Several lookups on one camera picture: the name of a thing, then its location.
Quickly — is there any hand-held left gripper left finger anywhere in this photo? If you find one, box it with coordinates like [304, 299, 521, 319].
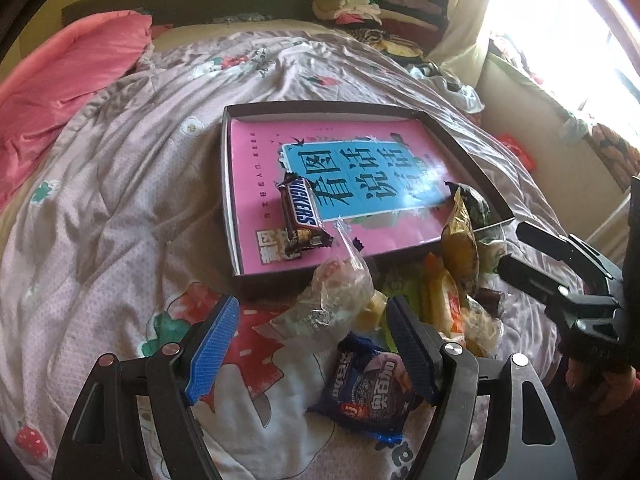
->
[52, 294, 241, 480]

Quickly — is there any small green snack packet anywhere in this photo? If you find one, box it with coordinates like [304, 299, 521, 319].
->
[380, 265, 431, 351]

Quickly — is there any clear bag of candy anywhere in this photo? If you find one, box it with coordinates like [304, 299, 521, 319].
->
[252, 217, 376, 346]

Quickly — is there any dark brown snack packet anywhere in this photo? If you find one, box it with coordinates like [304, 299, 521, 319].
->
[480, 287, 506, 318]

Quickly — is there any yellow snack piece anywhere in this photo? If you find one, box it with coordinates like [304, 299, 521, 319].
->
[357, 292, 388, 333]

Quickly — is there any brown chocolate bar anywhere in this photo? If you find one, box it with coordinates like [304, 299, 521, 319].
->
[274, 172, 335, 255]

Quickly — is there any pile of folded clothes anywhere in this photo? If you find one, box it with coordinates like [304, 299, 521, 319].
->
[312, 0, 451, 51]

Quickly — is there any dark green snack packet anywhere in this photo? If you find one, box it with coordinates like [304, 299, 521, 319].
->
[446, 181, 493, 231]

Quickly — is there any round biscuit packet green label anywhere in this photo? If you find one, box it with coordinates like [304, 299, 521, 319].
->
[479, 237, 508, 275]

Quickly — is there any yellow bread packet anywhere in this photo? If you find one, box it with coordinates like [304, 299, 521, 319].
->
[440, 187, 481, 296]

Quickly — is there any pink quilt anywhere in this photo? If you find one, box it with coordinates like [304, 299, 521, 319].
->
[0, 12, 153, 211]

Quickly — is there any pink book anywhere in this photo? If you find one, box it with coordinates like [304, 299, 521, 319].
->
[230, 119, 496, 268]

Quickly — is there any red plastic bag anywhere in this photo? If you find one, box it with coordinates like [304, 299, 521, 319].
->
[500, 132, 536, 171]

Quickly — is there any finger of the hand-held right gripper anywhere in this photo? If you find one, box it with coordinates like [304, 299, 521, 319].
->
[497, 254, 622, 334]
[516, 221, 624, 297]

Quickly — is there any dark red garment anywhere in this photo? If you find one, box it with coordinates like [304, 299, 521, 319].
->
[550, 400, 640, 480]

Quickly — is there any white curtain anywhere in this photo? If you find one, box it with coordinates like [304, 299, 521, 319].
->
[430, 0, 546, 66]

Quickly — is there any orange-labelled rice cracker packet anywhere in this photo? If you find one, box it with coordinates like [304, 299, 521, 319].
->
[422, 255, 468, 341]

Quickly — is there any clear packet of brown snack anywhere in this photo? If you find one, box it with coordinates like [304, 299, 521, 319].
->
[460, 305, 503, 358]

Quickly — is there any person's right hand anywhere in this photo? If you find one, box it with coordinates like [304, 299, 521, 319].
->
[565, 357, 640, 417]

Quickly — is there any white plastic bag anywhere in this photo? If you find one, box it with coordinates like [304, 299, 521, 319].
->
[405, 60, 486, 113]

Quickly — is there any blue cookie packet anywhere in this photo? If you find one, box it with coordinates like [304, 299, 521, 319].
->
[307, 332, 423, 446]

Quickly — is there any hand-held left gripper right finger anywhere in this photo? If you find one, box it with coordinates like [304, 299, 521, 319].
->
[385, 295, 576, 480]

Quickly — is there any dark cardboard box tray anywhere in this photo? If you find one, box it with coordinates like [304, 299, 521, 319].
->
[220, 102, 516, 302]

